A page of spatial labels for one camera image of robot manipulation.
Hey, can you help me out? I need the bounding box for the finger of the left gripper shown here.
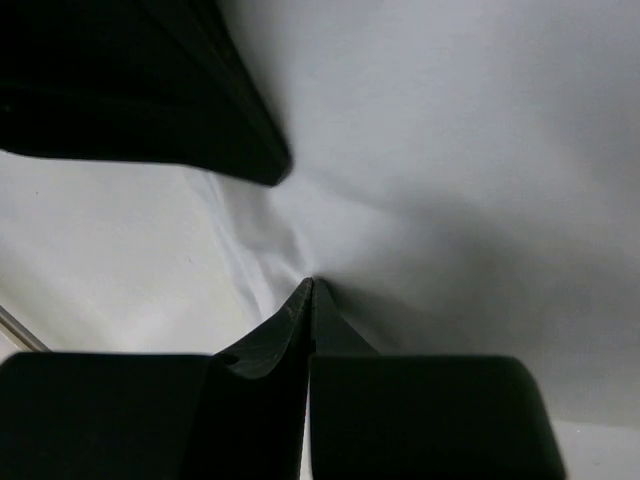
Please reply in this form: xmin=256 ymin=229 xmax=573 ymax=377
xmin=1 ymin=1 xmax=292 ymax=187

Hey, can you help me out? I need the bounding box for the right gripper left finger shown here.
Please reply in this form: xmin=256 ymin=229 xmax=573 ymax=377
xmin=1 ymin=279 xmax=313 ymax=479

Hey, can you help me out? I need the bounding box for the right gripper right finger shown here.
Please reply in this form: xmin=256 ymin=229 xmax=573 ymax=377
xmin=309 ymin=280 xmax=566 ymax=479

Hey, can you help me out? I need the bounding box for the white skirt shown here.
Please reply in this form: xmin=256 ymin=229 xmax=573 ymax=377
xmin=1 ymin=1 xmax=639 ymax=427

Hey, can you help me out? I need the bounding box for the aluminium table edge rail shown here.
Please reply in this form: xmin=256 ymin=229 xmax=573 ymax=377
xmin=0 ymin=306 xmax=50 ymax=352

